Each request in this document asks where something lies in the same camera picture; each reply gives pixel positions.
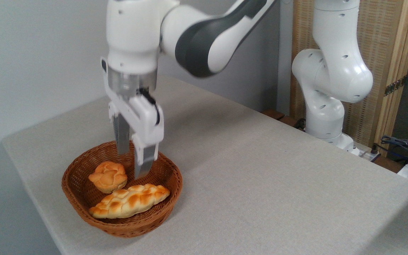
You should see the long braided bread loaf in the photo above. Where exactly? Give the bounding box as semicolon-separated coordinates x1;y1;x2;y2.
89;183;171;219

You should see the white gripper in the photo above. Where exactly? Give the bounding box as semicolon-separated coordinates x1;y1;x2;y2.
101;58;165;180

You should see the grey tablecloth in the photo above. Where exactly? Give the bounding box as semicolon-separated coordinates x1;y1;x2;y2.
1;75;408;255

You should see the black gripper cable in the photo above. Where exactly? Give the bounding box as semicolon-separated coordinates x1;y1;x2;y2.
139;88;161;125

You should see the round knotted bread roll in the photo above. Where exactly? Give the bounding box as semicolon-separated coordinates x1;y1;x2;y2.
88;161;128;194

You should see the metal screen hinge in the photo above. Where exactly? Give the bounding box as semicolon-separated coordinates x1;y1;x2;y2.
384;76;407;97

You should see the white power strip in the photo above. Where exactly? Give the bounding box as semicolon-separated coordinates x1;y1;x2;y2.
353;146;381;163

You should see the brown woven wicker basket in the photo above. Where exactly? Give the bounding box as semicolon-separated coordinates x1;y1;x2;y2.
62;140;183;238

